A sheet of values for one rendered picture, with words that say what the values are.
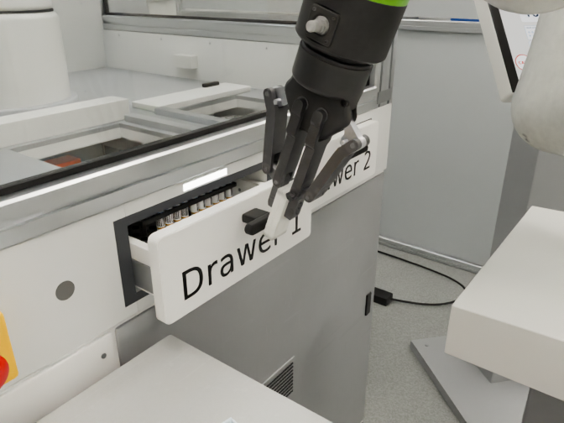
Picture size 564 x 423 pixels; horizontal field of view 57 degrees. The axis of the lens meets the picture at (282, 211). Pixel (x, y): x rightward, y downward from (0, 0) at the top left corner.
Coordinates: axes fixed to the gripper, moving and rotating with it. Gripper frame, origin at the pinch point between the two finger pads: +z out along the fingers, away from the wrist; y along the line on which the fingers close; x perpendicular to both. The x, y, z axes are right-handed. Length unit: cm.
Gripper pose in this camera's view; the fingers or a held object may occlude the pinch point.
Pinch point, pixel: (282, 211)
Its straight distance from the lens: 61.5
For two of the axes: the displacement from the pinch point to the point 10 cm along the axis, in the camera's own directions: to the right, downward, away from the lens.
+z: -2.7, 7.8, 5.7
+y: 7.5, 5.4, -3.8
